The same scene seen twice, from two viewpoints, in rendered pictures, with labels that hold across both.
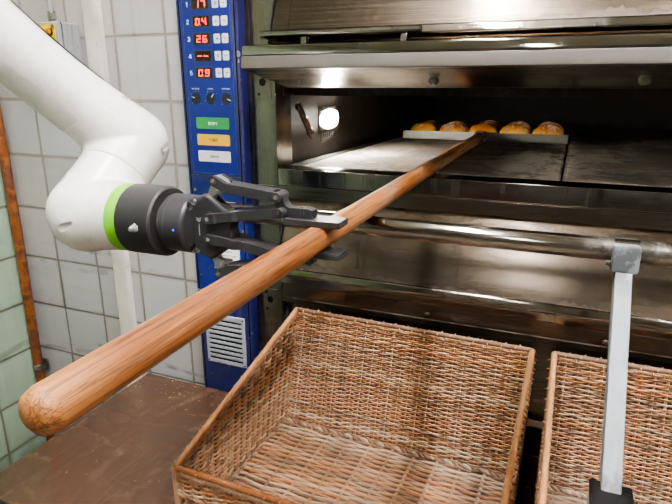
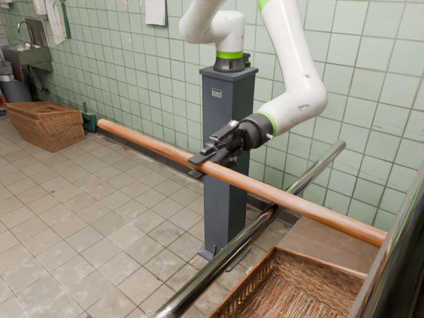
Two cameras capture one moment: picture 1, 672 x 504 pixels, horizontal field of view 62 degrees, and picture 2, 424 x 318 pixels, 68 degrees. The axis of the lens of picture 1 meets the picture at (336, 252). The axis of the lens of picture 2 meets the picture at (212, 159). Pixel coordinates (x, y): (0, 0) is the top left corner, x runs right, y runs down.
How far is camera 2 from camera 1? 104 cm
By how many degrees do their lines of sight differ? 96
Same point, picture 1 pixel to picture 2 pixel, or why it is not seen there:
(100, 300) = not seen: outside the picture
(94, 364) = (106, 122)
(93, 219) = not seen: hidden behind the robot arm
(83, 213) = not seen: hidden behind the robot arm
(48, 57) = (282, 48)
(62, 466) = (322, 231)
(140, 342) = (113, 127)
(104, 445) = (340, 243)
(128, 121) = (291, 86)
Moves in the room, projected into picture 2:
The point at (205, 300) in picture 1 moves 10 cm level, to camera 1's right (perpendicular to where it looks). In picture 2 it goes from (130, 133) to (110, 149)
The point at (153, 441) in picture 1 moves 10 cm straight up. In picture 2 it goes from (345, 263) to (351, 245)
